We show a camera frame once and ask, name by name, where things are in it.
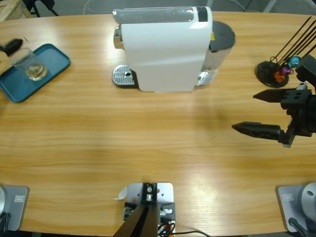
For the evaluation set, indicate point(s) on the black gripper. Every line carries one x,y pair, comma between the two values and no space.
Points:
300,113

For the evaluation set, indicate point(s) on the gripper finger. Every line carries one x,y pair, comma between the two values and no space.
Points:
12,45

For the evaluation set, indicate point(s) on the clear glass cup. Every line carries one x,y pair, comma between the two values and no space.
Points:
29,66

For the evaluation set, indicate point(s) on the grey coffee machine lever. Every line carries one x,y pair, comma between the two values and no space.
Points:
153,15

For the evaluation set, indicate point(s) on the orange coffee capsule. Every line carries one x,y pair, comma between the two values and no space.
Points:
279,77

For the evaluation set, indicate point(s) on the purple coffee capsule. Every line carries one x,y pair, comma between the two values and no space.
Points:
286,69

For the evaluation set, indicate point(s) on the teal coffee capsule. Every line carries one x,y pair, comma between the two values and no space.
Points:
294,61

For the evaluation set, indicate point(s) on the white capsule coffee machine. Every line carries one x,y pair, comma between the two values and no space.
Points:
163,56

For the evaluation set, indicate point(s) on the black capsule holder with rods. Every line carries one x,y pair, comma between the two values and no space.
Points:
265,71

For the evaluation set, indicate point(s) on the teal rectangular tray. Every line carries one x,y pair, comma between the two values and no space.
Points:
54,59

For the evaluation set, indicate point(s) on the clear water tank grey lid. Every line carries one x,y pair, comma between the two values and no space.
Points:
222,37

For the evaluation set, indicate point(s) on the grey metal leg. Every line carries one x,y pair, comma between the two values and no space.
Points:
270,5

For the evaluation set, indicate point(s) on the chrome drip tray grate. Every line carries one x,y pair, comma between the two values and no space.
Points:
121,74

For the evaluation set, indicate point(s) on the white paper tab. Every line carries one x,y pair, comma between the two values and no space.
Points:
121,193

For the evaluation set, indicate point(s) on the black chair frame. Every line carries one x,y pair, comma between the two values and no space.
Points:
37,2

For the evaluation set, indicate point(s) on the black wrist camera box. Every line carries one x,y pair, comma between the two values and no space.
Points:
307,70

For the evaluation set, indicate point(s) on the arm grey base plate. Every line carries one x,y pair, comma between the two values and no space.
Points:
296,202
14,205

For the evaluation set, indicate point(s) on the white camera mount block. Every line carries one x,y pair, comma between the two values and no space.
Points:
165,192

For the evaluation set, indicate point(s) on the dark camera mount post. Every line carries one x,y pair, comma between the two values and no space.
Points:
143,217

